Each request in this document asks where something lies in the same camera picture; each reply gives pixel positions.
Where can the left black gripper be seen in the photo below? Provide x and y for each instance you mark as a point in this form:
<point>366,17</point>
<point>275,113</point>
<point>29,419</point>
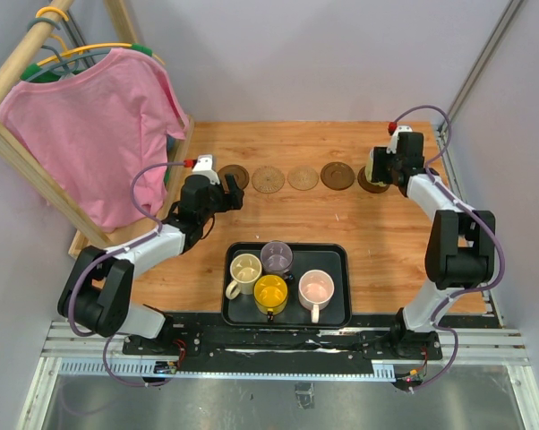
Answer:
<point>235,199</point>

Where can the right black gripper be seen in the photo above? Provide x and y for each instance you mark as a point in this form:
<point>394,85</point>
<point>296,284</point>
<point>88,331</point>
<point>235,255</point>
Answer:
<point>380,158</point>

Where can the brown coaster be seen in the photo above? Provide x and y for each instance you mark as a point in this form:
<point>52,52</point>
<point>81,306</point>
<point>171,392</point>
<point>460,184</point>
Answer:
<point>337,176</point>
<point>240,174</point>
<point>369,187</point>

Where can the pale green mug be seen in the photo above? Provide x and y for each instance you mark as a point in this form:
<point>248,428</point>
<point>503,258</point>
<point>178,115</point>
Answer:
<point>368,171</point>

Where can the woven coaster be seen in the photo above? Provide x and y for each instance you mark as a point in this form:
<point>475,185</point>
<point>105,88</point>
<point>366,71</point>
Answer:
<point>267,179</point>
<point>303,178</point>

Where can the pink mug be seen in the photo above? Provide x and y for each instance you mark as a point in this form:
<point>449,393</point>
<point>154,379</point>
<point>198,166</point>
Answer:
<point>315,290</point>

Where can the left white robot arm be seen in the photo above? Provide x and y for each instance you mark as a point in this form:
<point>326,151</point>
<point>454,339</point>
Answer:
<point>96,299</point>

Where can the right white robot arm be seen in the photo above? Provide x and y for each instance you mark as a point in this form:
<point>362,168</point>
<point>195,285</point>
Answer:
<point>460,252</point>

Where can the cream mug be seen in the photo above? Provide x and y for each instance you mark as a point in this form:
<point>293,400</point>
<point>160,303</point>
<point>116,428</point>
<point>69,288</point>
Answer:
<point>244,271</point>

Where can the purple mug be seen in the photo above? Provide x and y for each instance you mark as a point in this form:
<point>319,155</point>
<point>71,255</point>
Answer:
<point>276,258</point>

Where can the yellow mug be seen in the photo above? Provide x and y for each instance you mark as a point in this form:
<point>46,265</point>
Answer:
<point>270,294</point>

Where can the black serving tray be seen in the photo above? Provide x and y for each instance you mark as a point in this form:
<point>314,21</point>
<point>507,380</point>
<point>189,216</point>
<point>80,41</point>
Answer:
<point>243,312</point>

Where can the wooden clothes rack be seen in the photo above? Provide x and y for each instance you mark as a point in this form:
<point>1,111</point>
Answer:
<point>13,152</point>

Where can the pink t-shirt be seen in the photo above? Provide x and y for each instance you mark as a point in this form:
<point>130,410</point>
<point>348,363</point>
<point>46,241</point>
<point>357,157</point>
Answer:
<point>102,134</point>

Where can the yellow hanger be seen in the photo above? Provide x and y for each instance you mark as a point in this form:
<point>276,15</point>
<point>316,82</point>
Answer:
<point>120,19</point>

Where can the grey-blue hanger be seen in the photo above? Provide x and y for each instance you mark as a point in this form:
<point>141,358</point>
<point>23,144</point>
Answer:
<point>87,57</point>

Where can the green hanger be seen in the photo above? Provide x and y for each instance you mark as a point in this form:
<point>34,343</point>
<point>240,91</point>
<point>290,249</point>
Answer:
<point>48,71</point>

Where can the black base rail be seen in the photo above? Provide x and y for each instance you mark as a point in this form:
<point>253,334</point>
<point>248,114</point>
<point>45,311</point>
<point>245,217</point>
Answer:
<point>208,345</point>

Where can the aluminium frame post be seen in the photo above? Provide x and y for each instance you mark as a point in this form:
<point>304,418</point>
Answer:
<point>500,29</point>

